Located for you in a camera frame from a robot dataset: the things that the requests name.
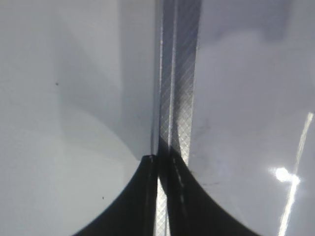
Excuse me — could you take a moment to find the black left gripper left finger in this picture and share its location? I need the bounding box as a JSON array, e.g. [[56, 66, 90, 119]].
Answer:
[[76, 155, 158, 236]]

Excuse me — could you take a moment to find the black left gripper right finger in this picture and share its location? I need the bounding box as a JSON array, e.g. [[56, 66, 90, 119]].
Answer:
[[157, 138, 249, 236]]

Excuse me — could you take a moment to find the white board with grey frame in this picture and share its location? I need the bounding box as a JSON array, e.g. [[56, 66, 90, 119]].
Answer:
[[154, 0, 315, 236]]

